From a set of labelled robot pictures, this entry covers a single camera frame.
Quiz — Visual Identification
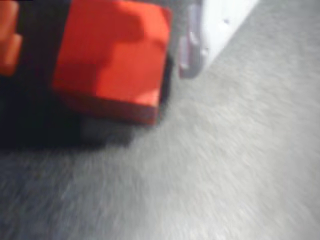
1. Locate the dark grey felt mat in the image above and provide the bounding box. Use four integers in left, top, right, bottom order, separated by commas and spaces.
0, 0, 320, 240

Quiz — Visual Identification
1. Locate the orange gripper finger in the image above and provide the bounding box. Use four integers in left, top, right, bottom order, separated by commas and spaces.
0, 0, 23, 77

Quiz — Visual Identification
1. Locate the red cube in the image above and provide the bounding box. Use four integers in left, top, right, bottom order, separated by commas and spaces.
51, 0, 174, 127

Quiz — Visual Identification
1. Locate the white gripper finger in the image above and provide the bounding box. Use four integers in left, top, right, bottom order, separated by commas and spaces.
177, 0, 260, 79

